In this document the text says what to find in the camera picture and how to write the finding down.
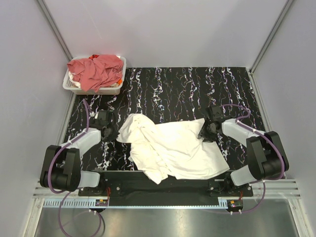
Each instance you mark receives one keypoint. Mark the black marbled table mat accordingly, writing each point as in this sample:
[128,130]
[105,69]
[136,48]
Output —
[171,94]

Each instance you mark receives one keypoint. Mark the white plastic laundry basket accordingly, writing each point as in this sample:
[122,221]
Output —
[69,84]

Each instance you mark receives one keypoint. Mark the white t-shirt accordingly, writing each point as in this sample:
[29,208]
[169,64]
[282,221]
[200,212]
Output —
[171,149]

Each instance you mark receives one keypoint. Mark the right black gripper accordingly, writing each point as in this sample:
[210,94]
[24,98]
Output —
[203,133]

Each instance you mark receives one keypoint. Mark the white garment in basket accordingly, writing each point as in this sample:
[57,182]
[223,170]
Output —
[71,79]

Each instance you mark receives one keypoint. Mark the pink crumpled t-shirt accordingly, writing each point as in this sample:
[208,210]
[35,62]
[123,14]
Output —
[96,71]

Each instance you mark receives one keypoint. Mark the right aluminium frame post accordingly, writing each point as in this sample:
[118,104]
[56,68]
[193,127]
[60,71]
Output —
[273,32]

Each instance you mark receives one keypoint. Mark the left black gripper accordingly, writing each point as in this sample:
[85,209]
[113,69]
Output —
[114,136]

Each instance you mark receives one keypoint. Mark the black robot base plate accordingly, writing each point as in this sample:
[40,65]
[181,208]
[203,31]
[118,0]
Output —
[122,183]

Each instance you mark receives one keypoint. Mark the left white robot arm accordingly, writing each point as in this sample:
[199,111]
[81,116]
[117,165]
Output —
[61,169]

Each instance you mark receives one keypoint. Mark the aluminium frame post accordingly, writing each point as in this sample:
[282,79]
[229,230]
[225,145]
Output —
[54,28]
[273,32]

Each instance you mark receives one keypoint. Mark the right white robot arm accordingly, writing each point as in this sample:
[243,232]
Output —
[265,153]

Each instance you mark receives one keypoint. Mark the grey slotted cable duct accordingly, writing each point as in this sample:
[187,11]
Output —
[116,203]

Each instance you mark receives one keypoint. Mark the left aluminium frame post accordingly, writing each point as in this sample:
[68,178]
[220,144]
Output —
[54,28]

